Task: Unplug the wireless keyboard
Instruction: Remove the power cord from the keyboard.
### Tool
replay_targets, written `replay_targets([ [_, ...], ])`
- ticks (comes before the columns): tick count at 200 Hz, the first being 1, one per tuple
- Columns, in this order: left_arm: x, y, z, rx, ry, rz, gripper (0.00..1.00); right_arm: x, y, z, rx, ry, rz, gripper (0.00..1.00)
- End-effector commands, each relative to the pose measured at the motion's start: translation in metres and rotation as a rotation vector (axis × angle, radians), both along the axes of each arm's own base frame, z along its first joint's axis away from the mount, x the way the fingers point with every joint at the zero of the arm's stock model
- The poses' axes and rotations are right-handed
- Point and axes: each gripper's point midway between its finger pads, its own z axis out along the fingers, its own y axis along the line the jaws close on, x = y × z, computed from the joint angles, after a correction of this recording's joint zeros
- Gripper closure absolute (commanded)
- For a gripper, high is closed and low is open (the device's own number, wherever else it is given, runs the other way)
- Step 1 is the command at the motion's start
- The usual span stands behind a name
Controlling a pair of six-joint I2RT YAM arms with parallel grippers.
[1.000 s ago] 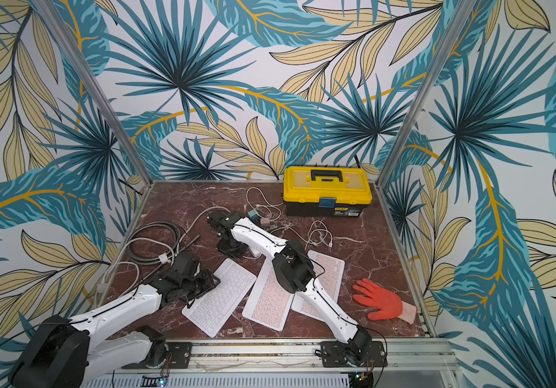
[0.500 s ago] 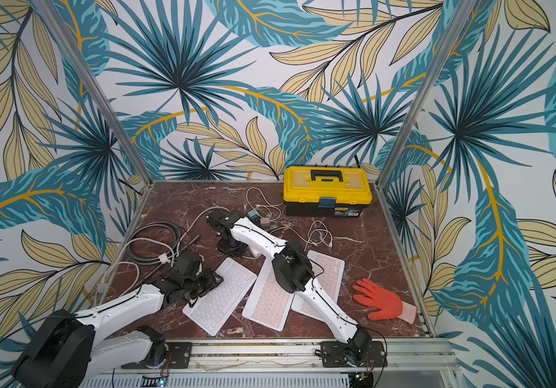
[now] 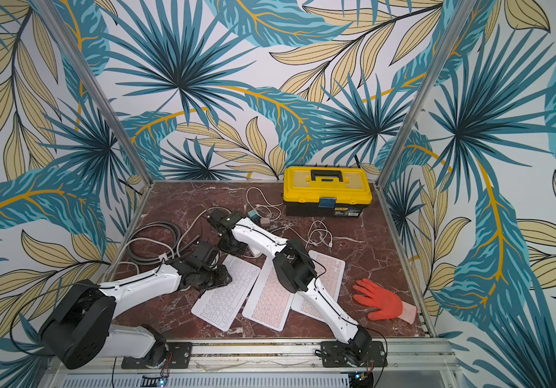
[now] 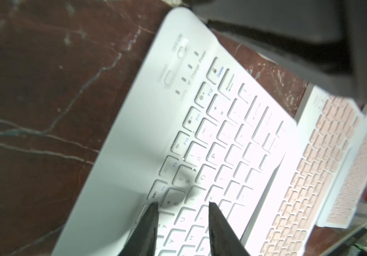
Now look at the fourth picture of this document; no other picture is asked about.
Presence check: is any pink keyboard right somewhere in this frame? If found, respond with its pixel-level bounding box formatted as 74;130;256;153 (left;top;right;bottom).
316;105;367;229

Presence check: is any pink keyboard middle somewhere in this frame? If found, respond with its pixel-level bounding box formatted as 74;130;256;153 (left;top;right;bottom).
245;84;364;256

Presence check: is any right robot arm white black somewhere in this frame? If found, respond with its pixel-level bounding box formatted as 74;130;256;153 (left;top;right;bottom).
189;0;367;102

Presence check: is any pink keyboard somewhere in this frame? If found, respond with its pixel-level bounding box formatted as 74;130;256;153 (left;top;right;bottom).
316;105;367;229
245;84;364;256

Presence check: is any white wireless keyboard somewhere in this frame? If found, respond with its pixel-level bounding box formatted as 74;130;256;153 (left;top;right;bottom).
53;7;296;256

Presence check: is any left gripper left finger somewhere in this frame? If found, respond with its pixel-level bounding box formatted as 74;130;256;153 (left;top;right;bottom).
119;202;159;256

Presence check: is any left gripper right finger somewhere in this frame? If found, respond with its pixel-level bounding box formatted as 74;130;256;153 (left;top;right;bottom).
209;202;249;256

